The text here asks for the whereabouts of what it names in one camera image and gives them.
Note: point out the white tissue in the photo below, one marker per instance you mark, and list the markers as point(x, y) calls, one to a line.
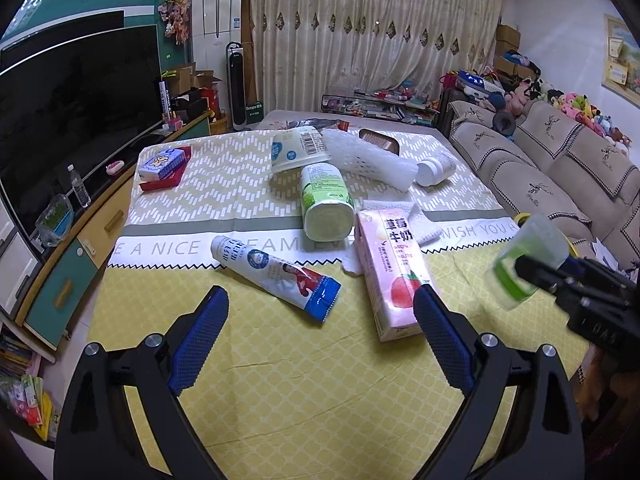
point(425, 230)

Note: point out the white pill bottle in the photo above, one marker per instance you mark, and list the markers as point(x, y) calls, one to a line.
point(432, 170)

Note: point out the black tower fan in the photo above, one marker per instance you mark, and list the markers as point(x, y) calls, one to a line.
point(236, 85)

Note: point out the blue tissue pack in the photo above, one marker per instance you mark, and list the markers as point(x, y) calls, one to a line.
point(160, 162)

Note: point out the brown plastic tray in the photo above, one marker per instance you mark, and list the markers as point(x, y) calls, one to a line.
point(385, 141)

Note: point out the yellow patterned tablecloth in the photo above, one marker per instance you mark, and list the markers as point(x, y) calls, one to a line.
point(280, 375)

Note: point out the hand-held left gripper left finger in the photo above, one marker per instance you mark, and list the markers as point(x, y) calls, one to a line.
point(200, 340)

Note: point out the clear water bottle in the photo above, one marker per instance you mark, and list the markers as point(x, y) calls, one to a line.
point(80, 187)

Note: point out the pile of plush toys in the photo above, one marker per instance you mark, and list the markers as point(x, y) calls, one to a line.
point(575, 105)

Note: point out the yellow rimmed bin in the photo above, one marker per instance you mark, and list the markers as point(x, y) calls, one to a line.
point(523, 218)

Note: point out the open cardboard box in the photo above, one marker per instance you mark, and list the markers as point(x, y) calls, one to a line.
point(182, 77)
point(207, 81)

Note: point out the person's right forearm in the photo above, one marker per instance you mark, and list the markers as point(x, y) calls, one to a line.
point(612, 400)

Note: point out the white papers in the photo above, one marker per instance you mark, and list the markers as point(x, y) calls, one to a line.
point(607, 257)

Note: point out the stack of cardboard boxes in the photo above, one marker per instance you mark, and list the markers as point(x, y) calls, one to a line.
point(507, 42)

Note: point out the white standing air conditioner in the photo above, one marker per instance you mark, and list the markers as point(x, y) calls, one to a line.
point(215, 35)

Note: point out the tall white slim box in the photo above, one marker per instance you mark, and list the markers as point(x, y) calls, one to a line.
point(166, 100)

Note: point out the white paper bowl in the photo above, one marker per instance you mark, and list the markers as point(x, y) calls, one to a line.
point(297, 147)

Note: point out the black box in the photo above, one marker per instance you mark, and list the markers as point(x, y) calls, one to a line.
point(190, 107)

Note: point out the red tray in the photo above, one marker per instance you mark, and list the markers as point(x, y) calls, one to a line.
point(167, 183)

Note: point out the teal yellow television cabinet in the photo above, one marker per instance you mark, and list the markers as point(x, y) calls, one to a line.
point(100, 230)

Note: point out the red box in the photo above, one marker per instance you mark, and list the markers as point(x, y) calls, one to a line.
point(211, 102)

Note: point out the pink milk carton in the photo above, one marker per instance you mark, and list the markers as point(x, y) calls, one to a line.
point(390, 270)

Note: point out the dark round cushion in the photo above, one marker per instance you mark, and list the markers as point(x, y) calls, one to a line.
point(503, 122)

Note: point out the small pink case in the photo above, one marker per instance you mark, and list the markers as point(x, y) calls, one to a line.
point(116, 167)

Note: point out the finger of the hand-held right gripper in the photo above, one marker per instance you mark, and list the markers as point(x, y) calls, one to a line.
point(537, 271)

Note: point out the clear green plastic cup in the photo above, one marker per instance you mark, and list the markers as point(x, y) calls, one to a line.
point(505, 280)

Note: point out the framed wall picture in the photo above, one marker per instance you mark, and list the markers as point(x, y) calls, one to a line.
point(620, 55)

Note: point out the green white carton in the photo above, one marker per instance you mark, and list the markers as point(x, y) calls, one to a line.
point(254, 114)

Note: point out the cluttered low shelf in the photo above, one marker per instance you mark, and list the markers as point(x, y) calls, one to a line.
point(380, 105)

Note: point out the blue white bag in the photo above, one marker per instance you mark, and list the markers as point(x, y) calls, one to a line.
point(475, 85)

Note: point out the hanging artificial flowers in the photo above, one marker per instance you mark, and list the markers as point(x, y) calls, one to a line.
point(175, 15)

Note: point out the green white cylindrical can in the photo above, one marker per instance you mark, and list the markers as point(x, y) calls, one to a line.
point(325, 195)

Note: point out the beige embroidered curtain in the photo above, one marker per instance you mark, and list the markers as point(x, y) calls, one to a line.
point(375, 35)

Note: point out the black television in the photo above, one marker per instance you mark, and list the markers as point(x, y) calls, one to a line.
point(75, 105)

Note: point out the pile of colourful books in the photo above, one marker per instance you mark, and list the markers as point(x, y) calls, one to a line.
point(25, 390)

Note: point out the black wall board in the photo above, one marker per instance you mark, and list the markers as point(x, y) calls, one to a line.
point(70, 25)

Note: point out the beige sofa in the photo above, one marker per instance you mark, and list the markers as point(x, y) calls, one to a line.
point(540, 175)

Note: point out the white drawer cabinet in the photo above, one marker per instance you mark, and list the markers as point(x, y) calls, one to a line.
point(15, 270)

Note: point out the foil snack wrapper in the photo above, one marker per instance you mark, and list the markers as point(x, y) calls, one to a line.
point(315, 122)

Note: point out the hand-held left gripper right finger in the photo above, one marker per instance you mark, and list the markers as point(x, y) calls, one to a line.
point(442, 340)

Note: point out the white foam net sleeve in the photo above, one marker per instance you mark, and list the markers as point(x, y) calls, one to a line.
point(365, 160)

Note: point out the white blue toothpaste tube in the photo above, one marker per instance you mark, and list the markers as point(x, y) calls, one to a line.
point(270, 270)

